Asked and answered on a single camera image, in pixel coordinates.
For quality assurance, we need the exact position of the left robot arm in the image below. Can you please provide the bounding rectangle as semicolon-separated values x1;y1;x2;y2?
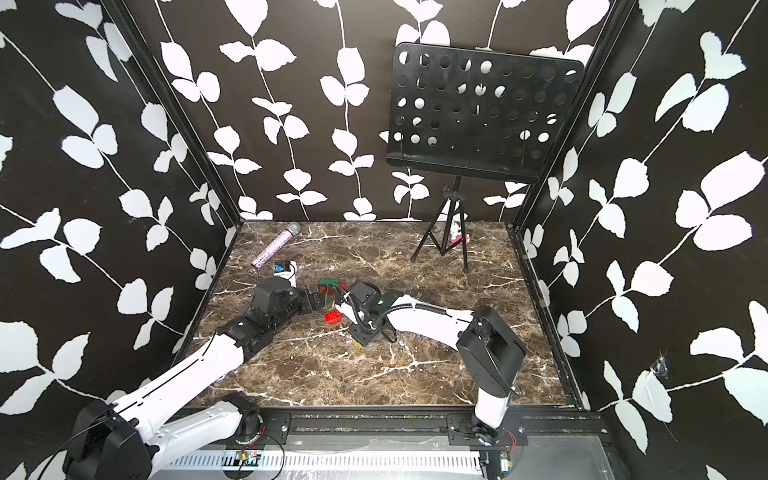
62;277;339;479

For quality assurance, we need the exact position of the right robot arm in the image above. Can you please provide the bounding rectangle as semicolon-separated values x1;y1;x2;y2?
333;281;528;434

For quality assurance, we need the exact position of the white slotted cable duct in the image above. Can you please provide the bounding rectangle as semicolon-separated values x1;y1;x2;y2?
164;450;482;475

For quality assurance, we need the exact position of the black mounting rail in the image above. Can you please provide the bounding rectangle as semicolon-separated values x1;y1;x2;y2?
179;407;610;448

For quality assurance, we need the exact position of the black perforated music stand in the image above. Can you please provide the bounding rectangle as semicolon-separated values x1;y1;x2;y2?
386;42;585;255

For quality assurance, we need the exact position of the purple glitter microphone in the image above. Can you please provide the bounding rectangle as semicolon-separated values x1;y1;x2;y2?
250;222;301;269

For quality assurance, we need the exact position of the pink object behind stand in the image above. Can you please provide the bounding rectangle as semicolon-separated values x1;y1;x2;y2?
448;232;471;246

